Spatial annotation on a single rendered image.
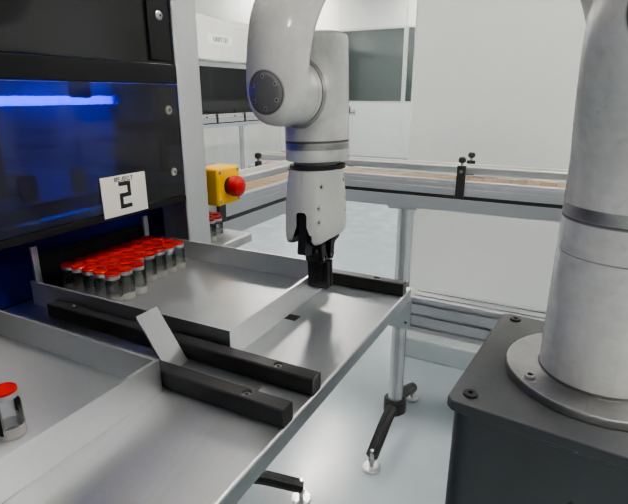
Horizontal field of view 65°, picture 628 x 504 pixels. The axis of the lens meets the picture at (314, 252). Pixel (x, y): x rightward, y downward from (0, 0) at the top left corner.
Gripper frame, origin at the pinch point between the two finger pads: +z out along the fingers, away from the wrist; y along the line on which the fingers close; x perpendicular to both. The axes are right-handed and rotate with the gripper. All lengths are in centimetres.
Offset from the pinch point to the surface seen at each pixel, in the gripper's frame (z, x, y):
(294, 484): 84, -32, -42
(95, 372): 3.6, -12.2, 28.9
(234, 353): 2.2, 0.5, 21.4
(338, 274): 2.3, -0.1, -6.4
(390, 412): 79, -16, -81
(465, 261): 42, -6, -144
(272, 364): 2.3, 5.3, 21.4
